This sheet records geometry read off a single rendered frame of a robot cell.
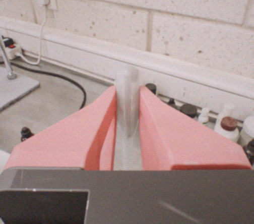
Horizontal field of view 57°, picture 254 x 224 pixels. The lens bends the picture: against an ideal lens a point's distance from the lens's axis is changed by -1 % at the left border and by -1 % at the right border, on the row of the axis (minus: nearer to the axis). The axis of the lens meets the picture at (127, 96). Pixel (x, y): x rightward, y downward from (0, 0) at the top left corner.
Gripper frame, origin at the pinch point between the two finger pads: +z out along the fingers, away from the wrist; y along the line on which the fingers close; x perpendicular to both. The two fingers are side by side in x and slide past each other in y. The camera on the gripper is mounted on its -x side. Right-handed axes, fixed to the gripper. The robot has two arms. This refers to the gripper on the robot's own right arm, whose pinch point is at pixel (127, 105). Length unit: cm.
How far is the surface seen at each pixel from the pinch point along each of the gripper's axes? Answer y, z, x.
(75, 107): 14, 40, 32
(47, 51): 28, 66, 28
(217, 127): -18.4, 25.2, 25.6
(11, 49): 42, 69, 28
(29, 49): 37, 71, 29
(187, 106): -14.5, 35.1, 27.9
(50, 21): 27, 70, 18
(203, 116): -17.3, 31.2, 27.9
